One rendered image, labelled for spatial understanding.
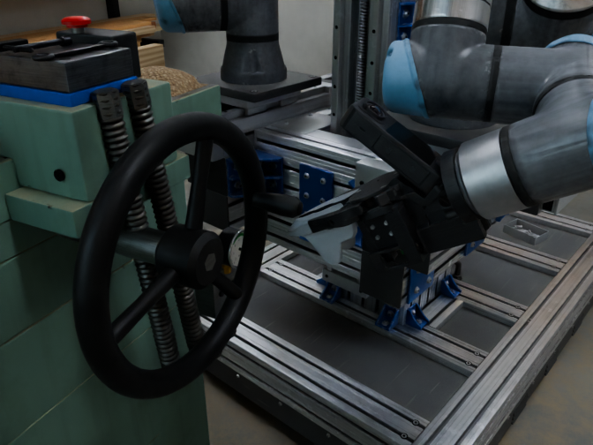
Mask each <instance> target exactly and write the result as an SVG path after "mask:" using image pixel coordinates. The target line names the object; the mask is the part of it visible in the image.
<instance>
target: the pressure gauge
mask: <svg viewBox="0 0 593 445"><path fill-rule="evenodd" d="M219 237H220V239H221V243H222V246H223V251H224V257H223V263H222V266H221V267H222V268H223V269H224V274H229V273H231V271H232V270H231V267H233V268H237V265H238V262H239V258H240V254H241V251H239V250H238V249H239V247H241V248H242V244H243V238H244V230H240V229H236V228H232V227H228V228H226V229H224V230H223V231H222V232H221V234H220V235H219Z"/></svg>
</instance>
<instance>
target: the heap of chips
mask: <svg viewBox="0 0 593 445"><path fill-rule="evenodd" d="M140 71H141V76H140V78H142V79H155V80H162V81H168V82H169V84H170V91H171V96H172V97H175V96H177V95H180V94H184V93H187V92H190V91H192V90H194V89H197V88H200V87H204V86H207V85H208V84H201V83H198V81H197V80H196V79H195V77H194V76H193V75H191V74H189V73H187V72H183V71H180V70H178V69H173V68H168V67H164V66H154V65H153V66H148V67H144V68H140Z"/></svg>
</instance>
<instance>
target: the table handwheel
mask: <svg viewBox="0 0 593 445"><path fill-rule="evenodd" d="M195 141H196V146H195V154H194V162H193V170H192V179H191V190H190V197H189V202H188V208H187V214H186V219H185V224H181V223H179V224H175V225H173V226H171V227H170V228H169V229H168V230H167V231H163V230H157V229H153V228H149V227H147V228H145V229H143V230H140V231H135V232H130V231H127V230H126V228H125V227H126V225H125V224H124V221H125V219H126V216H127V215H128V213H129V210H130V208H131V205H132V203H133V201H134V200H135V199H136V197H137V195H138V193H139V191H140V189H141V188H142V186H143V185H144V183H145V182H146V181H147V179H148V178H149V177H150V175H151V174H152V173H153V172H154V170H155V169H156V168H157V167H158V166H159V165H160V164H161V163H162V162H163V161H164V160H165V159H166V158H167V157H168V156H169V155H171V154H172V153H173V152H175V151H176V150H178V149H179V148H180V147H183V146H185V145H187V144H190V143H192V142H195ZM213 144H216V145H218V146H219V147H221V148H222V149H223V150H224V151H225V152H226V153H227V154H228V155H229V157H230V158H231V160H232V162H233V163H234V165H235V167H236V170H237V173H238V176H239V178H240V181H241V185H242V189H243V195H244V238H243V244H242V250H241V254H240V258H239V262H238V265H237V269H236V274H235V277H234V280H233V282H231V281H230V280H229V279H228V278H227V277H226V276H225V275H224V274H223V273H221V272H220V271H221V266H222V263H223V257H224V251H223V246H222V243H221V239H220V237H219V236H218V235H217V234H216V233H215V232H213V231H210V230H203V221H204V212H205V203H206V187H207V180H208V174H209V168H210V162H211V156H212V150H213ZM255 192H266V182H265V178H264V174H263V170H262V167H261V164H260V161H259V158H258V155H257V153H256V151H255V149H254V147H253V145H252V144H251V142H250V141H249V140H248V138H247V137H246V135H245V134H244V133H243V132H242V131H241V130H240V129H239V128H238V127H237V126H236V125H235V124H233V123H232V122H230V121H229V120H228V119H226V118H224V117H221V116H219V115H216V114H213V113H208V112H202V111H193V112H187V113H183V114H179V115H175V116H173V117H169V118H167V119H165V120H163V121H161V122H160V123H158V124H156V125H155V126H153V127H152V128H150V129H149V130H148V131H146V132H145V133H143V134H142V135H141V136H140V137H139V138H138V139H136V140H135V141H134V142H133V143H132V144H131V145H130V146H129V147H128V148H127V150H126V151H125V152H124V153H123V154H122V156H121V157H120V158H119V159H118V161H117V162H116V164H115V165H114V167H113V168H112V169H111V171H110V172H109V174H108V175H107V177H106V178H105V180H104V182H103V184H102V185H101V188H100V190H99V191H98V193H97V195H96V197H95V199H94V202H93V205H92V206H91V208H90V211H89V213H88V216H87V219H86V222H85V225H84V228H83V230H82V234H81V238H71V237H68V236H65V235H62V234H59V233H56V234H57V235H58V236H59V237H62V238H68V239H70V240H73V241H77V242H79V248H78V251H77V256H76V261H75V267H74V274H73V285H72V306H73V317H74V323H75V329H76V332H77V336H78V339H79V345H80V348H81V350H82V352H83V355H84V357H85V359H86V362H87V363H88V365H89V366H90V368H91V369H92V371H93V372H94V374H95V375H96V377H97V378H98V379H99V380H100V381H101V382H102V383H104V384H105V385H106V386H107V387H108V388H110V389H111V390H113V391H114V392H116V393H117V394H119V395H122V396H127V397H129V398H134V399H154V398H159V397H163V396H167V395H170V394H172V393H174V392H176V391H178V390H179V389H181V388H183V387H185V386H187V385H188V384H190V383H191V382H193V381H194V380H195V379H197V378H198V377H199V376H200V375H201V374H202V373H204V372H205V371H206V370H207V368H208V367H209V366H210V365H211V364H212V363H213V362H214V361H215V360H216V358H217V357H218V356H219V355H220V353H221V352H222V350H223V349H224V348H225V346H226V345H227V343H228V342H229V340H230V338H231V337H232V336H233V334H234V333H235V331H236V329H237V327H238V325H239V323H240V321H241V319H242V318H243V316H244V313H245V311H246V309H247V306H248V305H249V303H250V300H251V296H252V293H253V291H254V289H255V286H256V283H257V280H258V277H259V271H260V268H261V264H262V260H263V255H264V251H265V245H266V232H267V211H266V210H264V209H261V208H259V207H254V206H253V205H252V197H253V195H254V193H255ZM115 253H118V254H121V255H124V256H127V257H130V258H133V259H136V260H142V261H144V262H148V263H151V264H154V265H155V266H156V270H157V272H158V274H159V275H158V276H157V277H156V278H155V280H154V281H153V282H152V283H151V284H150V285H149V286H148V287H147V288H146V289H145V290H144V291H143V292H142V293H141V295H140V296H139V297H138V298H137V299H136V300H135V301H134V302H133V303H132V304H131V305H130V306H128V307H127V308H126V309H125V310H124V311H123V312H122V313H121V314H120V315H119V316H118V317H117V318H116V319H115V320H114V321H113V322H112V323H111V319H110V310H109V285H110V276H111V269H112V264H113V259H114V255H115ZM176 283H177V284H180V285H183V286H186V287H189V288H192V289H194V290H203V289H205V288H206V287H207V286H208V285H209V284H210V283H211V284H213V285H214V286H216V287H217V288H218V289H219V290H221V291H222V292H223V293H224V294H225V295H226V296H227V297H226V299H225V301H224V303H223V305H222V307H221V310H220V311H219V313H218V315H217V316H216V318H215V320H214V322H213V323H212V325H211V326H210V328H209V329H208V331H207V332H206V333H205V334H204V335H203V336H202V338H201V339H200V340H199V341H198V342H197V343H196V345H195V346H194V347H193V348H192V349H191V350H189V351H188V352H187V353H186V354H185V355H183V356H182V357H181V358H180V359H179V360H177V361H176V362H174V363H172V364H170V365H168V366H164V367H162V368H159V369H154V370H146V369H141V368H139V367H137V366H135V365H133V364H132V363H131V362H130V361H129V360H128V359H127V358H126V357H125V356H124V354H123V353H122V352H121V351H120V349H119V347H118V344H119V343H120V342H121V341H122V340H123V338H124V337H125V336H126V335H127V334H128V333H129V332H130V331H131V330H132V329H133V327H134V326H135V325H136V324H137V323H138V322H139V321H140V320H141V319H142V318H143V316H144V315H145V314H146V313H147V312H148V311H149V310H150V309H151V308H152V307H153V306H154V305H155V304H156V303H157V302H158V301H159V300H160V299H161V298H162V297H163V296H164V295H165V294H166V293H167V292H168V291H169V290H170V289H171V288H172V287H173V286H174V285H175V284H176Z"/></svg>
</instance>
